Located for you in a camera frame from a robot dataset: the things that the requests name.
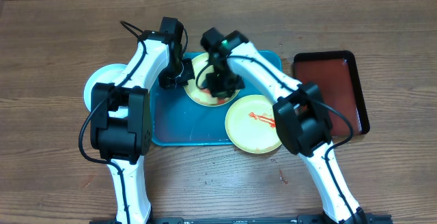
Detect light blue plate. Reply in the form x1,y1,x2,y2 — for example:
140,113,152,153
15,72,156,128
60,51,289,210
83,64,126,111

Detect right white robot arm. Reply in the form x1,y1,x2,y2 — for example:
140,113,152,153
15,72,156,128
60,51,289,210
200,28,367,223

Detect yellow-green plate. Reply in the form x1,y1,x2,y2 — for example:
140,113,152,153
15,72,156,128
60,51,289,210
225,95,281,154
184,53,239,107

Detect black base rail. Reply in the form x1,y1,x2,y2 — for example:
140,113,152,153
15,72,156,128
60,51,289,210
89,214,394,224

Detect dark red black-rimmed tray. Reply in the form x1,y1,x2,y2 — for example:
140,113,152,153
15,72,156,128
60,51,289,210
293,51,370,135

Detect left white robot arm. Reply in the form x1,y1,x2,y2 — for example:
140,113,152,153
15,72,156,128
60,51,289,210
78,17,194,223

